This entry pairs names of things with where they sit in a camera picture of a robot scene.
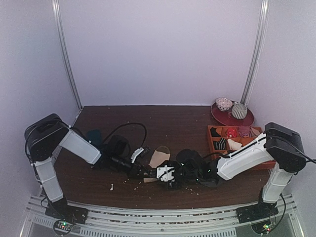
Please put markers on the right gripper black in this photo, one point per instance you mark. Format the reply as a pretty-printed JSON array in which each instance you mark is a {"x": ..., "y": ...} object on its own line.
[{"x": 170, "y": 181}]

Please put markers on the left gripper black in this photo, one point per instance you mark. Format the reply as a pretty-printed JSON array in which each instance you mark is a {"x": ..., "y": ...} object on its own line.
[{"x": 136, "y": 170}]

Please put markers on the cream striped knitted sock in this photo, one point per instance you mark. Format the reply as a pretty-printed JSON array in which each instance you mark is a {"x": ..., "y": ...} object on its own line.
[{"x": 159, "y": 155}]

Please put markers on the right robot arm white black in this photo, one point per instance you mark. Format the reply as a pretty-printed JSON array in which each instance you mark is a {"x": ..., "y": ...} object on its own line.
[{"x": 276, "y": 143}]

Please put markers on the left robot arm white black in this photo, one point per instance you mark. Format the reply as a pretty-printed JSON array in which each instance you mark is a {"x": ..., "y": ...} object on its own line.
[{"x": 46, "y": 137}]

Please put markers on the black white striped sock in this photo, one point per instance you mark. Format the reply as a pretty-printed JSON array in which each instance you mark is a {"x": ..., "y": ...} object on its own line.
[{"x": 220, "y": 144}]

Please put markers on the black sock in tray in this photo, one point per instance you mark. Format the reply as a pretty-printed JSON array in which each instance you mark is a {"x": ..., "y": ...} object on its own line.
[{"x": 216, "y": 131}]

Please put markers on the wooden compartment tray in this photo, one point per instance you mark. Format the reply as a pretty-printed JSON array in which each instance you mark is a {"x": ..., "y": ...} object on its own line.
[{"x": 227, "y": 139}]

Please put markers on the dark teal patterned sock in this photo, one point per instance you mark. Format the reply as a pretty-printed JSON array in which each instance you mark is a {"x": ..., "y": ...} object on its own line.
[{"x": 94, "y": 137}]

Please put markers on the cream sock in tray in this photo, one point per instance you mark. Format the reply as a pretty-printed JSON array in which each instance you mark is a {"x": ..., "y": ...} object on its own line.
[{"x": 233, "y": 145}]

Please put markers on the red sock in tray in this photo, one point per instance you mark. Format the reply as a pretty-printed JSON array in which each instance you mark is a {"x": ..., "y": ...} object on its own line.
[{"x": 231, "y": 133}]

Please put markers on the purple sock in tray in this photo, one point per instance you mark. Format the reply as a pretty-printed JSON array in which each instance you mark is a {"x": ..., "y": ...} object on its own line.
[{"x": 244, "y": 131}]

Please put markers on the white dotted bowl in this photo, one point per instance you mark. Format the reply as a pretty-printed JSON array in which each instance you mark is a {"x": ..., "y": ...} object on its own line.
[{"x": 223, "y": 103}]

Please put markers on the grey striped cup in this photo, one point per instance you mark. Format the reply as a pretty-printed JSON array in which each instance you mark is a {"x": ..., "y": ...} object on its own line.
[{"x": 239, "y": 111}]

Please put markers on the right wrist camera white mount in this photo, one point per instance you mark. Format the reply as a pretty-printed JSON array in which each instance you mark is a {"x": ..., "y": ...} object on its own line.
[{"x": 165, "y": 173}]

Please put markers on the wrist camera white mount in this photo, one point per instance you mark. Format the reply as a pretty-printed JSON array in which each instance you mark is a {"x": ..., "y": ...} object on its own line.
[
  {"x": 136, "y": 153},
  {"x": 165, "y": 173}
]

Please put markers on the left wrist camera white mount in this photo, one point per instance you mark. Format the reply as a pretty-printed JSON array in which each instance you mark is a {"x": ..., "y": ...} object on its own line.
[{"x": 136, "y": 153}]

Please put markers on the aluminium front rail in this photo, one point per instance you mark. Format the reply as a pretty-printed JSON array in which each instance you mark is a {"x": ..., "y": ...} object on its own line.
[{"x": 222, "y": 221}]

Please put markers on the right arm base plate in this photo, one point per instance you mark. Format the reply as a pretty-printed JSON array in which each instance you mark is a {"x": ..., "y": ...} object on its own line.
[{"x": 256, "y": 212}]

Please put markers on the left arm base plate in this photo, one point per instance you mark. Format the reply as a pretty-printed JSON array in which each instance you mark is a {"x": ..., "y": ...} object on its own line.
[{"x": 70, "y": 214}]

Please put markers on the right aluminium frame post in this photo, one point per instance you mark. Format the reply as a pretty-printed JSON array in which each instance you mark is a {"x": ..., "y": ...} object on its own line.
[{"x": 258, "y": 46}]

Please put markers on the aluminium frame post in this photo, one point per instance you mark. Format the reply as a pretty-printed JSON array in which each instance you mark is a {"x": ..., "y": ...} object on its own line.
[
  {"x": 65, "y": 55},
  {"x": 258, "y": 46}
]

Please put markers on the left aluminium frame post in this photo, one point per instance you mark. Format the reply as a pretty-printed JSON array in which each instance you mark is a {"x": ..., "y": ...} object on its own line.
[{"x": 65, "y": 55}]

